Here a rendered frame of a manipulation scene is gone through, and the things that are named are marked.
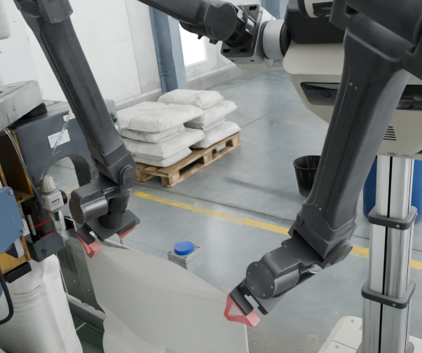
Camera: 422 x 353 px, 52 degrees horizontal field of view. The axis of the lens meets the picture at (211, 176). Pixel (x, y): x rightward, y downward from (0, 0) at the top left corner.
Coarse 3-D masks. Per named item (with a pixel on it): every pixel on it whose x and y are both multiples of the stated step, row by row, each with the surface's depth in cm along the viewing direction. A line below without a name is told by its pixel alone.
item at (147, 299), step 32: (96, 256) 108; (128, 256) 105; (96, 288) 115; (128, 288) 99; (160, 288) 91; (192, 288) 94; (128, 320) 106; (160, 320) 96; (192, 320) 91; (224, 320) 87; (128, 352) 103; (160, 352) 99; (192, 352) 95; (224, 352) 91
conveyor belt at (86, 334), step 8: (80, 320) 179; (80, 328) 175; (88, 328) 174; (80, 336) 171; (88, 336) 170; (96, 336) 170; (0, 344) 172; (88, 344) 166; (96, 344) 166; (8, 352) 167; (88, 352) 162; (96, 352) 162
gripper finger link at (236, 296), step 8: (240, 288) 73; (232, 296) 72; (240, 296) 73; (248, 296) 73; (232, 304) 75; (240, 304) 72; (248, 304) 73; (224, 312) 78; (248, 312) 72; (232, 320) 77; (240, 320) 74; (248, 320) 72; (256, 320) 72
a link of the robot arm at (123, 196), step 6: (108, 192) 90; (114, 192) 91; (120, 192) 91; (126, 192) 92; (108, 198) 89; (114, 198) 91; (120, 198) 91; (126, 198) 92; (108, 204) 92; (114, 204) 92; (120, 204) 92; (126, 204) 94; (108, 210) 93; (114, 210) 93; (120, 210) 94
